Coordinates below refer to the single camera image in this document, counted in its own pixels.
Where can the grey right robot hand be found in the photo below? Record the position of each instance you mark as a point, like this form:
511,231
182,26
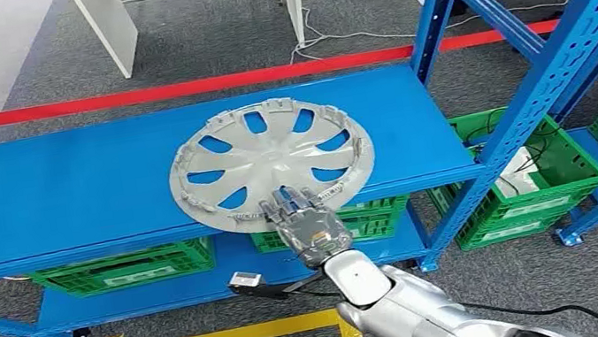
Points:
311,230

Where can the black right wrist camera bracket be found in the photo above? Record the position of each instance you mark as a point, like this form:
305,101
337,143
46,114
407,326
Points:
279,291

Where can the red barrier tape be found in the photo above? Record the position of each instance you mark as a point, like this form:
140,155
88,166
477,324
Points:
145,94

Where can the grey plastic wheel hubcap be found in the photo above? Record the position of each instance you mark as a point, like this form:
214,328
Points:
268,163

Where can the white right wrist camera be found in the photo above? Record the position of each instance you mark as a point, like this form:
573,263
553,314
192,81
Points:
246,281

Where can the low blue metal shelf cart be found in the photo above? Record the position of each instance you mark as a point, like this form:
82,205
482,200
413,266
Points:
41,188

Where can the white desk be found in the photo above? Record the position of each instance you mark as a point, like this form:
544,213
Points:
100,25

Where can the white paper sheet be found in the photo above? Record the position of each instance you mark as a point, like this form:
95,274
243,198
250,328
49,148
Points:
515,170

